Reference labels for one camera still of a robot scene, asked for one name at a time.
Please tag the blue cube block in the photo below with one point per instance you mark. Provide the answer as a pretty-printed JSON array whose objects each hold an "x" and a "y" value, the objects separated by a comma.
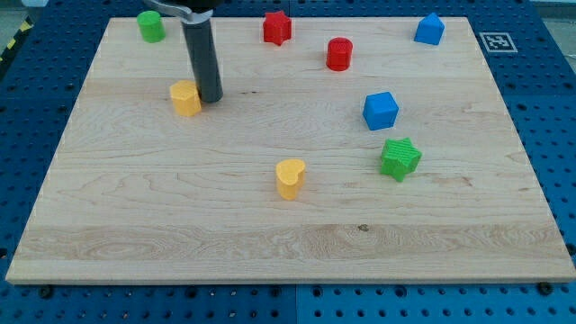
[{"x": 380, "y": 111}]

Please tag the yellow heart block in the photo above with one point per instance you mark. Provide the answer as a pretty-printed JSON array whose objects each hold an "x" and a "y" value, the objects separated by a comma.
[{"x": 290, "y": 177}]

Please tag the wooden board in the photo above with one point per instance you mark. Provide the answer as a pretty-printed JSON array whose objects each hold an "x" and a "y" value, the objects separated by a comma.
[{"x": 349, "y": 154}]

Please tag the green star block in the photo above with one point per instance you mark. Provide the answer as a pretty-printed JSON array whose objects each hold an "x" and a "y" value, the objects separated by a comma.
[{"x": 398, "y": 158}]

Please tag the yellow hexagon block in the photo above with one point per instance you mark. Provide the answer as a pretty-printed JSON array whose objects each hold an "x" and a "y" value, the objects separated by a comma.
[{"x": 185, "y": 98}]

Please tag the red cylinder block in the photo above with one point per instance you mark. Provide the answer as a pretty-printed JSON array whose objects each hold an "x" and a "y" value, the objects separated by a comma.
[{"x": 339, "y": 54}]

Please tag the red star block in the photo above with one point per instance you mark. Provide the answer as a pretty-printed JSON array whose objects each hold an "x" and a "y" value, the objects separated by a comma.
[{"x": 277, "y": 28}]

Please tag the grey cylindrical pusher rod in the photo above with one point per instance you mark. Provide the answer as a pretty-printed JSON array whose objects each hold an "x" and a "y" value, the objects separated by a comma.
[{"x": 203, "y": 57}]

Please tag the green cylinder block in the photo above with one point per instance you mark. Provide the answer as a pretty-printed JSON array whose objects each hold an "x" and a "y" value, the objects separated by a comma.
[{"x": 151, "y": 26}]

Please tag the blue pentagon block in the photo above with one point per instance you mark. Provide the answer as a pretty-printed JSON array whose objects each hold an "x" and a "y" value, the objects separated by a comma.
[{"x": 430, "y": 30}]

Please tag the white fiducial marker tag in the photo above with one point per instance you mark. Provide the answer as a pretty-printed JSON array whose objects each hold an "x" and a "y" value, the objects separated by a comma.
[{"x": 498, "y": 42}]

